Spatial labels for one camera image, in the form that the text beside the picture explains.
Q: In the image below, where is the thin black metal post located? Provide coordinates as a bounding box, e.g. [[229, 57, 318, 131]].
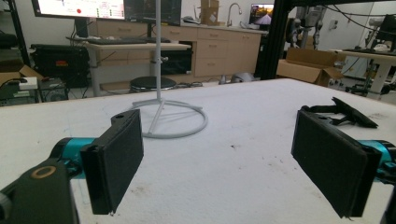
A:
[[7, 0, 31, 67]]

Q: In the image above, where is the small screen with road picture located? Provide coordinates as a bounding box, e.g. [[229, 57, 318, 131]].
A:
[[248, 3, 275, 31]]

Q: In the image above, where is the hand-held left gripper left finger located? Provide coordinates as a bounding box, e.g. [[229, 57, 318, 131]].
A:
[[49, 108, 145, 216]]

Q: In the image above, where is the white stand with ring base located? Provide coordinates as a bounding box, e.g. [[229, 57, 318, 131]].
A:
[[128, 0, 209, 140]]

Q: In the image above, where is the small white box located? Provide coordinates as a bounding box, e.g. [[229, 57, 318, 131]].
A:
[[18, 77, 39, 91]]

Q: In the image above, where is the metal faucet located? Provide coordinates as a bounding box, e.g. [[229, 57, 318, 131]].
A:
[[226, 2, 243, 28]]

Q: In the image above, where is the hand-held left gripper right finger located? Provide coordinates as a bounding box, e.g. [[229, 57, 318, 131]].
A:
[[290, 106, 396, 219]]

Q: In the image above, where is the light wooden desk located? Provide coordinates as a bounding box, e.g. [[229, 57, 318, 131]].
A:
[[65, 36, 192, 97]]

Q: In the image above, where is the black flat plastic object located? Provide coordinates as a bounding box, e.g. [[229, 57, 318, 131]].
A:
[[300, 96, 379, 129]]

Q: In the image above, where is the grey rounded device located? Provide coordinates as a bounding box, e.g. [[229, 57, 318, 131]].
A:
[[219, 72, 261, 85]]

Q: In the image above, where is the tall cardboard box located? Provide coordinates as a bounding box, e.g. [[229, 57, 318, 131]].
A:
[[200, 0, 226, 27]]

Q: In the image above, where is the black keyboard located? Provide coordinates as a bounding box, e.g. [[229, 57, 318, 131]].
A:
[[87, 36, 172, 46]]

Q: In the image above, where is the large black case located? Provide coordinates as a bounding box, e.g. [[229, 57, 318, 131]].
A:
[[30, 43, 91, 89]]

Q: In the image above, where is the open cardboard box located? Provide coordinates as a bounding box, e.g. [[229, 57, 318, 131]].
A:
[[276, 47, 346, 88]]

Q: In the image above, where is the black hanging cable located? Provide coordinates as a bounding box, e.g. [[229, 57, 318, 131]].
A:
[[321, 3, 396, 35]]

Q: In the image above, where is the black round stool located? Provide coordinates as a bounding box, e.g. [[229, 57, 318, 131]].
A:
[[129, 76, 177, 93]]

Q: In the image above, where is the bright computer monitor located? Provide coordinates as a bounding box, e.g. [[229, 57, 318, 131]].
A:
[[31, 0, 126, 21]]

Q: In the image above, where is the white side table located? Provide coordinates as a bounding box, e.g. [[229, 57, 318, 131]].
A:
[[329, 49, 396, 95]]

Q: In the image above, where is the wooden cabinet with drawers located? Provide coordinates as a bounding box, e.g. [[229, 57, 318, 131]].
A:
[[88, 19, 269, 84]]

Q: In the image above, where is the black computer case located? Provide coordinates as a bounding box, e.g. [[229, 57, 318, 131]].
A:
[[37, 77, 69, 103]]

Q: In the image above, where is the black case under desk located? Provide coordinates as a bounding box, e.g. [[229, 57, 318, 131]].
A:
[[160, 49, 193, 76]]

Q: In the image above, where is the dark computer monitor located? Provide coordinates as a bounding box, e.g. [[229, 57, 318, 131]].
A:
[[123, 0, 182, 27]]

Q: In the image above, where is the cardboard box with flaps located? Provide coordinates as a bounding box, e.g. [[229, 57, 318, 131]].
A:
[[0, 63, 45, 87]]

